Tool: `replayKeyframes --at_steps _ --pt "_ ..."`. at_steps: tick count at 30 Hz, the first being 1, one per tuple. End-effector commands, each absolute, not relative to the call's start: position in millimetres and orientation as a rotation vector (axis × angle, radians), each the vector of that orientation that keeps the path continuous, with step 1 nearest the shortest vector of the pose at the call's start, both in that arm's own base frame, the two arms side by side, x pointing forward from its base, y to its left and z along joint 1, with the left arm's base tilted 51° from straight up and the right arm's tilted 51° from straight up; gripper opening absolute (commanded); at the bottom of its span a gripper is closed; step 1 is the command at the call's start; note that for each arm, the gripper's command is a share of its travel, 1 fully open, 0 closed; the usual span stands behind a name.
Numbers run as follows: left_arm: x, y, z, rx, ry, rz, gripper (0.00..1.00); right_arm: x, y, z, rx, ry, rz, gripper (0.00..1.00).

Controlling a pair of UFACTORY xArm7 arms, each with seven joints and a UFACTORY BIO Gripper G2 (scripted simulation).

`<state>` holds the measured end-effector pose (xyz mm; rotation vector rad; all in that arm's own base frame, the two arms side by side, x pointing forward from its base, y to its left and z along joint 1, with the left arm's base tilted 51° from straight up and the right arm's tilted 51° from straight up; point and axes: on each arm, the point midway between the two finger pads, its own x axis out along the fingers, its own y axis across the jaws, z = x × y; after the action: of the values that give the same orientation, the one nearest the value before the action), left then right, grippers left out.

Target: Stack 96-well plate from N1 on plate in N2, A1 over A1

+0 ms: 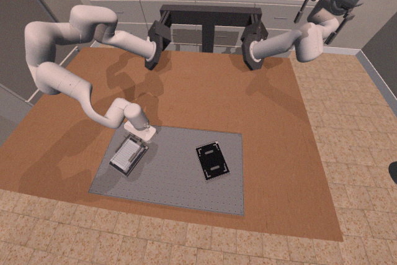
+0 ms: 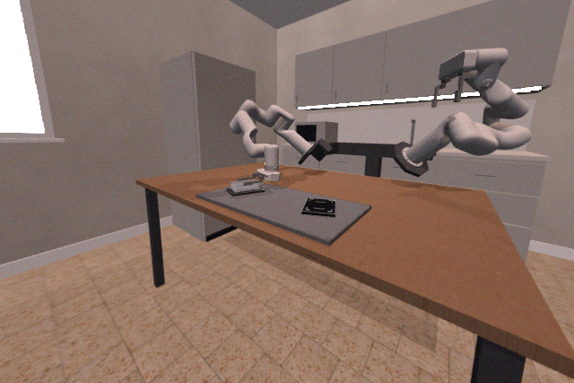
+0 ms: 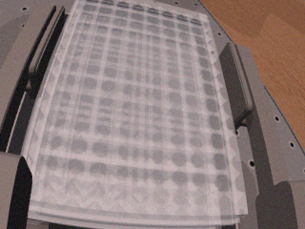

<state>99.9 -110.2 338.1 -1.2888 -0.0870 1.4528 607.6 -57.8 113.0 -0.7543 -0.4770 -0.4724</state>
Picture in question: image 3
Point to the black rectangular plate nest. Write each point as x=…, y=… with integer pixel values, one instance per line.
x=15, y=144

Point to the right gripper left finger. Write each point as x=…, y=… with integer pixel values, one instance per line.
x=23, y=71

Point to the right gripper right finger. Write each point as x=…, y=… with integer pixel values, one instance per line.
x=281, y=206

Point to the white well plate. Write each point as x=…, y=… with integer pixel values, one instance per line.
x=100, y=225
x=136, y=49

